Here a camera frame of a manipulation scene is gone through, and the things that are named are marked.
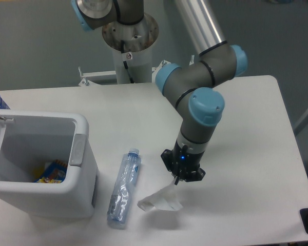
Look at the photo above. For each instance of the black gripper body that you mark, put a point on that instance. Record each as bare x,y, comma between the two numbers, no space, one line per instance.
186,160

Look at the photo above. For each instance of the white left frame bracket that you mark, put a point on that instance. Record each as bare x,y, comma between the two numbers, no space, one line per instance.
97,78

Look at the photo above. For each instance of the white plastic trash can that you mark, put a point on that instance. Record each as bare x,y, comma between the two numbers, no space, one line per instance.
29,142

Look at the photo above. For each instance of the white upright clamp bracket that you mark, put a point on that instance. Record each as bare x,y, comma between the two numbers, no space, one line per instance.
192,60

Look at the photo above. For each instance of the white frame bracket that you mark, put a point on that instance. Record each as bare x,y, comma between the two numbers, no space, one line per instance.
155,70
97,78

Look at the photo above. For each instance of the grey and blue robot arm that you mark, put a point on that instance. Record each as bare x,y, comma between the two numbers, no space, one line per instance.
189,90

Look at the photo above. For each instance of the white right frame bracket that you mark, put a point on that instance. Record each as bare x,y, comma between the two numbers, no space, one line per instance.
155,70

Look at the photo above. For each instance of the crushed clear plastic bottle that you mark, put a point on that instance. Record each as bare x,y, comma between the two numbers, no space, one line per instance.
121,198

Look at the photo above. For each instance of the blue and yellow snack packet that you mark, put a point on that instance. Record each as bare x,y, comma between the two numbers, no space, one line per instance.
55,172

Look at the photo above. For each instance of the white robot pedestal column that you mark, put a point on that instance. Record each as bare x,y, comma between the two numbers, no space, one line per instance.
132,47

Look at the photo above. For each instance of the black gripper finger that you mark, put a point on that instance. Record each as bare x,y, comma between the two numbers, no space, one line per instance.
191,176
170,163

